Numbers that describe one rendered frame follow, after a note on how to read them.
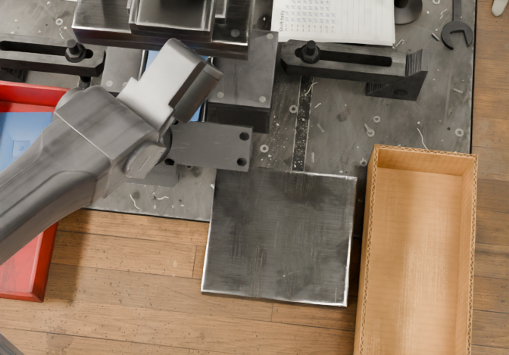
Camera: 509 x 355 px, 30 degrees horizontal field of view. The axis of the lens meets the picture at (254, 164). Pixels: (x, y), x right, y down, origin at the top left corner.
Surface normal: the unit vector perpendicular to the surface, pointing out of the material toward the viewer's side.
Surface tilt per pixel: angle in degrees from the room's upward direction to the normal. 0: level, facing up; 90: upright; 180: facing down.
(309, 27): 0
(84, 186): 82
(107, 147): 23
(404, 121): 0
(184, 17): 0
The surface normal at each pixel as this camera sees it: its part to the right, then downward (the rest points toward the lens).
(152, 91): -0.22, -0.06
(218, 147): -0.04, 0.09
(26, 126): 0.00, -0.33
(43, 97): -0.11, 0.94
